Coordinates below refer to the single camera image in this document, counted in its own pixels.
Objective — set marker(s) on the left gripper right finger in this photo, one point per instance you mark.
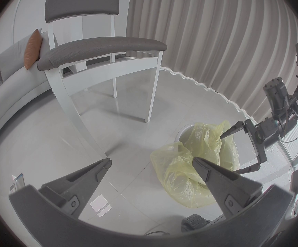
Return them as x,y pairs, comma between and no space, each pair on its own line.
231,189

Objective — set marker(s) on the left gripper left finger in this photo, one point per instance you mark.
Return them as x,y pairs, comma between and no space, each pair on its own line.
69,189

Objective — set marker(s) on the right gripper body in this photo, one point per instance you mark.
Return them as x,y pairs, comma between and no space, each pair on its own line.
259,138

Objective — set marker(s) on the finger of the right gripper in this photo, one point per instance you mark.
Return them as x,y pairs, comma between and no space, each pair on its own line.
237,129
254,166

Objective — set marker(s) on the yellow plastic bag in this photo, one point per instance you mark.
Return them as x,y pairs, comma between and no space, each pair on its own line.
180,163

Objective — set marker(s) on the white trash bin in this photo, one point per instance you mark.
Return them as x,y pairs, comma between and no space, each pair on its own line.
183,134

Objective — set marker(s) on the light beige curtain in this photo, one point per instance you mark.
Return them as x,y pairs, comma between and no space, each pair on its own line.
203,35

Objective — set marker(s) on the light grey sofa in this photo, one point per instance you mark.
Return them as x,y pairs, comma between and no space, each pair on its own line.
10,94

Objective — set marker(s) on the orange cushion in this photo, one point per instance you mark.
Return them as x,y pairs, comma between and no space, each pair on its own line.
33,47

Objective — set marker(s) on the white chair with grey seat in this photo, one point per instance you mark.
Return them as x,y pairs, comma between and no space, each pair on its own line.
82,1

